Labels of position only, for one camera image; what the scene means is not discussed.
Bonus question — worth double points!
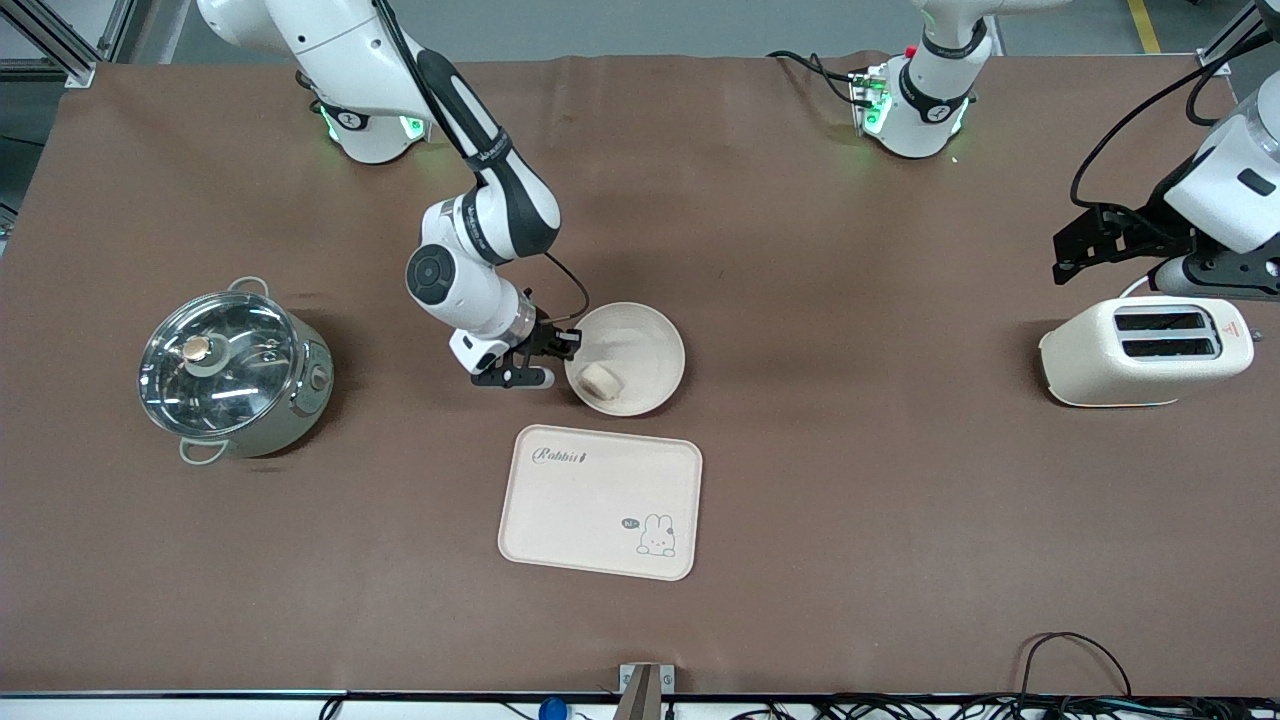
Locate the pale steamed bun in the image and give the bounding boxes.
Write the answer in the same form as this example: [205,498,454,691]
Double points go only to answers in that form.
[582,362,626,404]

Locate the cream round plate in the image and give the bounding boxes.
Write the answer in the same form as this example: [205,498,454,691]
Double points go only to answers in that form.
[565,302,687,417]

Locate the white two-slot toaster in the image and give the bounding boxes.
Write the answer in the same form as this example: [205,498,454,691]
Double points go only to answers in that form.
[1038,295,1256,409]

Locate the cream tray with rabbit print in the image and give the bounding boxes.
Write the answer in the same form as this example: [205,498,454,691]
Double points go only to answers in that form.
[497,424,704,582]

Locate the stainless steel electric pot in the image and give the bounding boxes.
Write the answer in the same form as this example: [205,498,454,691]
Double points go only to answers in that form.
[140,277,335,466]

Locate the brown table cover mat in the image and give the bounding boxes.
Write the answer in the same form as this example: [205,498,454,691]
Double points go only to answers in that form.
[0,50,1280,698]

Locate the glass pot lid with knob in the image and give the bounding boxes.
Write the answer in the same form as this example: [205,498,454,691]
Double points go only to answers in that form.
[138,292,301,441]

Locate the aluminium frame profile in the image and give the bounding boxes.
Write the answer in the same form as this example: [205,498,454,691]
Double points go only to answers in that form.
[1198,0,1263,69]
[0,0,136,89]

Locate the black left arm base cable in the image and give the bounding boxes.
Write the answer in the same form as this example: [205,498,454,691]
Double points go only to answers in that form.
[768,50,866,106]

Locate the metal clamp bracket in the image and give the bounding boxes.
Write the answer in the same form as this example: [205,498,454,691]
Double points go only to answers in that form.
[619,663,674,720]

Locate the thin black looped cable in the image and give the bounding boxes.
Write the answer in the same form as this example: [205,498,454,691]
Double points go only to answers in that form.
[1018,631,1133,701]

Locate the tangled black cables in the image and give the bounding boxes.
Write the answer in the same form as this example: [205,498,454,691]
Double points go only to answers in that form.
[730,693,1280,720]

